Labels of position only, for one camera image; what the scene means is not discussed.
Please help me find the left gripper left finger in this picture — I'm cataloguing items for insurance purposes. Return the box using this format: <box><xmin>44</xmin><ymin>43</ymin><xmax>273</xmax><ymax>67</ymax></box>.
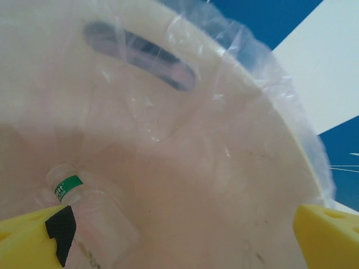
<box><xmin>0</xmin><ymin>205</ymin><xmax>78</xmax><ymax>269</ymax></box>

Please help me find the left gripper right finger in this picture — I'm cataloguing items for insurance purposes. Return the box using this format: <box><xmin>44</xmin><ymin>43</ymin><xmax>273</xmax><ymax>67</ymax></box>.
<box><xmin>292</xmin><ymin>203</ymin><xmax>359</xmax><ymax>269</ymax></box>

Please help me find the clear bottle green label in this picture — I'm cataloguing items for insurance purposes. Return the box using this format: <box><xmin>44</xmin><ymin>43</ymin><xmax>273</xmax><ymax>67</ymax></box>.
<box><xmin>42</xmin><ymin>164</ymin><xmax>142</xmax><ymax>269</ymax></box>

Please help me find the white plastic waste bin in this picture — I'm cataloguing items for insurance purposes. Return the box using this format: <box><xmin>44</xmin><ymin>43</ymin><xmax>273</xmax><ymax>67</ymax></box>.
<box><xmin>0</xmin><ymin>0</ymin><xmax>326</xmax><ymax>269</ymax></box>

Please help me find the clear plastic bin liner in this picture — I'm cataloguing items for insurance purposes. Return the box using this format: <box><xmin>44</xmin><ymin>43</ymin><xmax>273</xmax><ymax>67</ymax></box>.
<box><xmin>0</xmin><ymin>0</ymin><xmax>337</xmax><ymax>269</ymax></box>

